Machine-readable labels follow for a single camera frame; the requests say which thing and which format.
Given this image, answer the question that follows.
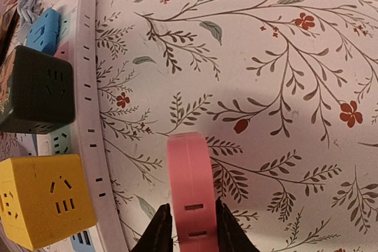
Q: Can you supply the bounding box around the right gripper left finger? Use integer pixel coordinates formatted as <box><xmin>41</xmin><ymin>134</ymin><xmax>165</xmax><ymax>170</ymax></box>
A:
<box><xmin>134</xmin><ymin>204</ymin><xmax>173</xmax><ymax>252</ymax></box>

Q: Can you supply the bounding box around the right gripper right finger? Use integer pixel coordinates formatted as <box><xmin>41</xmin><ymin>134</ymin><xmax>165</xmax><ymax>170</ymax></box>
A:
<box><xmin>216</xmin><ymin>198</ymin><xmax>259</xmax><ymax>252</ymax></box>

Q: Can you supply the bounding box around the pink plug adapter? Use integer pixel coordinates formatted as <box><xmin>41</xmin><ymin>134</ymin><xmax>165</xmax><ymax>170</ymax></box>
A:
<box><xmin>167</xmin><ymin>132</ymin><xmax>219</xmax><ymax>251</ymax></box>

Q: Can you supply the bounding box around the yellow cube socket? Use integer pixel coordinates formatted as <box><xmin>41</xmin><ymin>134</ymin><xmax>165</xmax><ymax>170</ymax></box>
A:
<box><xmin>1</xmin><ymin>154</ymin><xmax>97</xmax><ymax>250</ymax></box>

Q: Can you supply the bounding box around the white long power strip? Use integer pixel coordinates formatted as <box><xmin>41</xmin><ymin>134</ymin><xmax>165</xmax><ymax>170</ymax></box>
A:
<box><xmin>36</xmin><ymin>0</ymin><xmax>128</xmax><ymax>251</ymax></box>

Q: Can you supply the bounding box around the cyan plug adapter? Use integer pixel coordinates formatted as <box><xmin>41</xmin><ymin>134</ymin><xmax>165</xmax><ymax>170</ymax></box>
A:
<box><xmin>26</xmin><ymin>8</ymin><xmax>60</xmax><ymax>55</ymax></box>

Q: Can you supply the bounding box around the dark green cube socket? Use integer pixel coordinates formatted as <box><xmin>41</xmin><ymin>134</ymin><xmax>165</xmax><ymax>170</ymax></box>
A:
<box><xmin>1</xmin><ymin>45</ymin><xmax>75</xmax><ymax>135</ymax></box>

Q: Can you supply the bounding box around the light blue coiled cable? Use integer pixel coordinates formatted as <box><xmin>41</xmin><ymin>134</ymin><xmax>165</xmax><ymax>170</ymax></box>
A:
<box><xmin>17</xmin><ymin>0</ymin><xmax>41</xmax><ymax>25</ymax></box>

